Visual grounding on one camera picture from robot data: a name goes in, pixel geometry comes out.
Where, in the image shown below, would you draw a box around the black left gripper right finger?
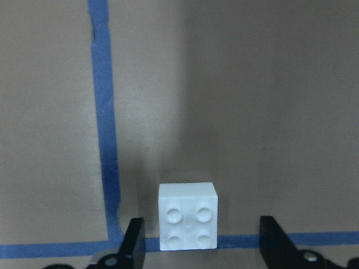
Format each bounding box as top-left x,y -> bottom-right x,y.
259,216 -> 302,268

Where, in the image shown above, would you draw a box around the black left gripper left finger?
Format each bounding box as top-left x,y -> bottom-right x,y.
118,217 -> 145,269

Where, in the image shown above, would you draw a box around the white toy block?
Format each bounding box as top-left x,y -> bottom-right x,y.
158,182 -> 218,251

